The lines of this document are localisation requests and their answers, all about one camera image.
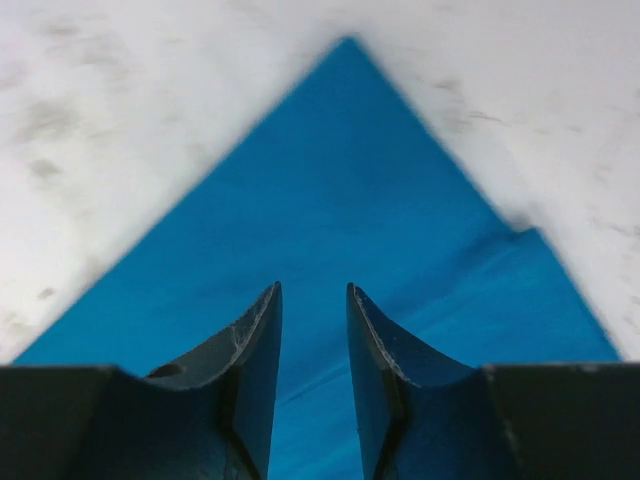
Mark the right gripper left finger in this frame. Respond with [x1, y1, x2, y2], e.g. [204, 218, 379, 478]
[1, 284, 282, 479]

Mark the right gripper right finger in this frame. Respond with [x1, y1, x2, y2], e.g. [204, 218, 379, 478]
[346, 285, 639, 479]

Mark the blue t shirt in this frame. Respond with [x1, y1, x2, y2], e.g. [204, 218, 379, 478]
[18, 39, 618, 479]

